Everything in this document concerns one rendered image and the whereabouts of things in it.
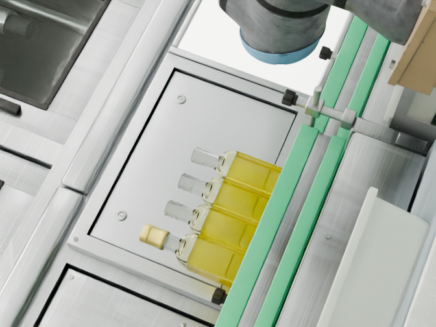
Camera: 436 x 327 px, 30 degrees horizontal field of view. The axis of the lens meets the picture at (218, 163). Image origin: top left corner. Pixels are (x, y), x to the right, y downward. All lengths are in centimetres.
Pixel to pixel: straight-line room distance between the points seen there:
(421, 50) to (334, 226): 40
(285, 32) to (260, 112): 60
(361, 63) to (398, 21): 58
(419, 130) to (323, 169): 18
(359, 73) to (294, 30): 48
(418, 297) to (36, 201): 100
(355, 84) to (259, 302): 49
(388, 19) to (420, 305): 35
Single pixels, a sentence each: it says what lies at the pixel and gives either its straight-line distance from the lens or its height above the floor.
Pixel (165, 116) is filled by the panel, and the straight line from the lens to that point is 168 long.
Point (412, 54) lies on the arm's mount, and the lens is 100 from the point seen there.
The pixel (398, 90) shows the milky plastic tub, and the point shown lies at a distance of 131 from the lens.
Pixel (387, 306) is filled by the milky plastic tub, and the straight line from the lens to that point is 90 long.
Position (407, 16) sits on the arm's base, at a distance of 98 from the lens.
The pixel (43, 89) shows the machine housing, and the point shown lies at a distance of 181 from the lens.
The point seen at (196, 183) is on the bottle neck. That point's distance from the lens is 146.
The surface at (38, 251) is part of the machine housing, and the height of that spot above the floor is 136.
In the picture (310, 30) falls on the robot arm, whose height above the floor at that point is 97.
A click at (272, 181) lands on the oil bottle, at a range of 145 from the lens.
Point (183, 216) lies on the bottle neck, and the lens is 143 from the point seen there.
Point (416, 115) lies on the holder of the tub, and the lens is 136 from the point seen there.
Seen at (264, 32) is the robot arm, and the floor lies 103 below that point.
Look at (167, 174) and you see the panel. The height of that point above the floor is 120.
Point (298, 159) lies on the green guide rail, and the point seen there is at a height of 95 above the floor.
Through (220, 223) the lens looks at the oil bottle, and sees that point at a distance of 141.
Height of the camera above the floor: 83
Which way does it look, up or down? 10 degrees up
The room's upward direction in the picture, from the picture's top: 69 degrees counter-clockwise
